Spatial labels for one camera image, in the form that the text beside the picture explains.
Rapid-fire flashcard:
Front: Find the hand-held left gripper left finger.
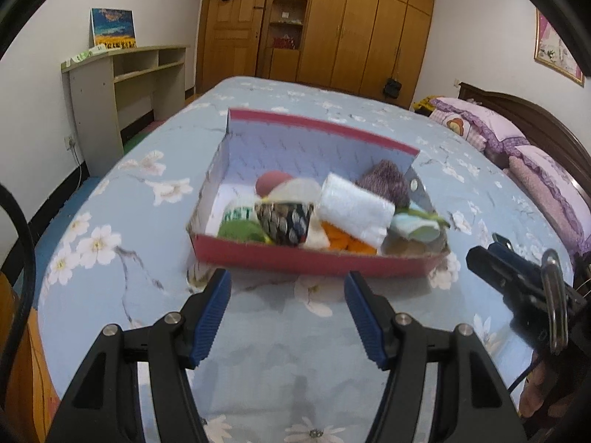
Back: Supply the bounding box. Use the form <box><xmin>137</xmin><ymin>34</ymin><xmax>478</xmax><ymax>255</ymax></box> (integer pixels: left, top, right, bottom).
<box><xmin>46</xmin><ymin>268</ymin><xmax>232</xmax><ymax>443</ymax></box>

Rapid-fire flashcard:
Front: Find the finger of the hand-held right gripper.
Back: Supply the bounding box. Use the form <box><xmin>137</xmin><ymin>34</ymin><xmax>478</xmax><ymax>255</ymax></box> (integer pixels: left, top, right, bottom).
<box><xmin>466</xmin><ymin>246</ymin><xmax>541</xmax><ymax>301</ymax></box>
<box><xmin>490</xmin><ymin>233</ymin><xmax>550</xmax><ymax>283</ymax></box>

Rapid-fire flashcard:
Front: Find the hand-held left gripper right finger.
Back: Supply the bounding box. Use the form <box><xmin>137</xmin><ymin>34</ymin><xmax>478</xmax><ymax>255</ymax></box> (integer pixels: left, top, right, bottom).
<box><xmin>344</xmin><ymin>271</ymin><xmax>529</xmax><ymax>443</ymax></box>

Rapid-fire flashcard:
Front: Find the light blue mitten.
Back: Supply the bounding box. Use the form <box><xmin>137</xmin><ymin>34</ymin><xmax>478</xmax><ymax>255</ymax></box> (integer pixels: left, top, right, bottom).
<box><xmin>390</xmin><ymin>212</ymin><xmax>448</xmax><ymax>245</ymax></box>

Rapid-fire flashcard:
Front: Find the pink cardboard box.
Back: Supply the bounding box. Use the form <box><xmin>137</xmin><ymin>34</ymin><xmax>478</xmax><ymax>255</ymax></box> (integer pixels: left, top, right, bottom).
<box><xmin>186</xmin><ymin>107</ymin><xmax>452</xmax><ymax>280</ymax></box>

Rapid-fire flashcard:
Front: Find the white towel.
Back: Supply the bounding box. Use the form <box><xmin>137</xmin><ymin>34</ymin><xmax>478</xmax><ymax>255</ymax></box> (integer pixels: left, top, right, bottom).
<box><xmin>316</xmin><ymin>172</ymin><xmax>395</xmax><ymax>246</ymax></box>

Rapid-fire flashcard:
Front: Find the patterned dark sock roll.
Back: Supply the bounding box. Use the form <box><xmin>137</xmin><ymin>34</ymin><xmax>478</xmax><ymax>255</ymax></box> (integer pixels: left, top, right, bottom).
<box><xmin>255</xmin><ymin>200</ymin><xmax>315</xmax><ymax>246</ymax></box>

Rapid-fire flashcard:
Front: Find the purple knit sock roll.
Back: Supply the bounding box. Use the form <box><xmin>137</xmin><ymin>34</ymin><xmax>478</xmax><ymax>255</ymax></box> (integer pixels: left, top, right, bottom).
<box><xmin>356</xmin><ymin>159</ymin><xmax>411</xmax><ymax>208</ymax></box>

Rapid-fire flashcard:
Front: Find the pink gourd-shaped sponge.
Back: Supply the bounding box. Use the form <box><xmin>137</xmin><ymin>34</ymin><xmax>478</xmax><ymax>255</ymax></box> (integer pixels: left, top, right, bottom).
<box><xmin>255</xmin><ymin>171</ymin><xmax>294</xmax><ymax>199</ymax></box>

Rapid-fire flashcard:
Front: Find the person's right hand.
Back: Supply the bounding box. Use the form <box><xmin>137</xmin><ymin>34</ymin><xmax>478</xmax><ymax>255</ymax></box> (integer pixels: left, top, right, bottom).
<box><xmin>518</xmin><ymin>355</ymin><xmax>561</xmax><ymax>420</ymax></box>

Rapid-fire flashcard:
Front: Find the pink ruffled pillow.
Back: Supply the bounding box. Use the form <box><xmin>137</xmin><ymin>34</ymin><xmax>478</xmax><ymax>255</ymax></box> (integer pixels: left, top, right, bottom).
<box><xmin>505</xmin><ymin>144</ymin><xmax>591</xmax><ymax>259</ymax></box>

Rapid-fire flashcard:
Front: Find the blue floral bed sheet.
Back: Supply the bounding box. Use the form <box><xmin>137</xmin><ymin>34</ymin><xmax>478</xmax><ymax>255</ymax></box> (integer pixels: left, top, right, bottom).
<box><xmin>37</xmin><ymin>76</ymin><xmax>591</xmax><ymax>443</ymax></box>

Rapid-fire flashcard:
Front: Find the dark wooden headboard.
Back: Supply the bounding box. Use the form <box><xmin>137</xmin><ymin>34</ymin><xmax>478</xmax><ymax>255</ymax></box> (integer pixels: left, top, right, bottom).
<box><xmin>458</xmin><ymin>82</ymin><xmax>591</xmax><ymax>181</ymax></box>

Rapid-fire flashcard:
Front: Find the orange wooden nightstand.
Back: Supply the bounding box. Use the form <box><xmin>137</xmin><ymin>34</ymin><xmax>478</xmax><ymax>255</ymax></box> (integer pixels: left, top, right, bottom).
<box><xmin>0</xmin><ymin>272</ymin><xmax>61</xmax><ymax>443</ymax></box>

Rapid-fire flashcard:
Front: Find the beige shelf desk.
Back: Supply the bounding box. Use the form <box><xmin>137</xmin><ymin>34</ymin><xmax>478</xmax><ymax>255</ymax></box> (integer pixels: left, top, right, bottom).
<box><xmin>61</xmin><ymin>45</ymin><xmax>191</xmax><ymax>177</ymax></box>

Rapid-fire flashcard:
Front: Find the wooden wardrobe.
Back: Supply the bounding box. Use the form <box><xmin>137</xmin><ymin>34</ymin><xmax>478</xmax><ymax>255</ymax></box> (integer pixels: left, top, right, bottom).
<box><xmin>198</xmin><ymin>0</ymin><xmax>437</xmax><ymax>109</ymax></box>

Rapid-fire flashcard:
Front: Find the wooden door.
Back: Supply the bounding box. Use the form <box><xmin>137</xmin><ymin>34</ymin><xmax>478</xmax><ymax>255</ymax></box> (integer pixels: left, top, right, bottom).
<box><xmin>198</xmin><ymin>0</ymin><xmax>271</xmax><ymax>95</ymax></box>

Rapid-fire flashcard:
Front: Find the green white packet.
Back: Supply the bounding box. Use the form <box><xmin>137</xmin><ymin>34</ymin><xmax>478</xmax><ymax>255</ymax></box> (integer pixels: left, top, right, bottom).
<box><xmin>67</xmin><ymin>47</ymin><xmax>112</xmax><ymax>66</ymax></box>

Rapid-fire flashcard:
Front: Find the blue yellow landscape painting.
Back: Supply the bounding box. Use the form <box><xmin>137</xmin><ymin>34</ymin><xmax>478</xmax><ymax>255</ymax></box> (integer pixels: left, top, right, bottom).
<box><xmin>90</xmin><ymin>8</ymin><xmax>138</xmax><ymax>51</ymax></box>

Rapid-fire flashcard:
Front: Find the black cable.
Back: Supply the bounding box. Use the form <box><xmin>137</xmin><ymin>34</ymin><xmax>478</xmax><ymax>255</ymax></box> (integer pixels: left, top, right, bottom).
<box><xmin>0</xmin><ymin>185</ymin><xmax>38</xmax><ymax>347</ymax></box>

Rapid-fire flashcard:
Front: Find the framed pink wall picture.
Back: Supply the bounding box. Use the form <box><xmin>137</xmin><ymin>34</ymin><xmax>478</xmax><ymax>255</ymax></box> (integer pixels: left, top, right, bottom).
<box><xmin>534</xmin><ymin>8</ymin><xmax>585</xmax><ymax>86</ymax></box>

